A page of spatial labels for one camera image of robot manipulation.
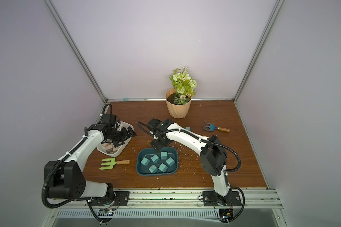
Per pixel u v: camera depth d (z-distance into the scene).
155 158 0.85
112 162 0.86
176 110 0.99
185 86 0.92
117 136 0.73
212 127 1.03
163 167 0.81
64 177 0.42
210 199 0.73
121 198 0.74
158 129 0.59
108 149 0.90
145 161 0.83
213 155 0.47
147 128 0.68
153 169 0.81
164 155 0.87
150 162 0.85
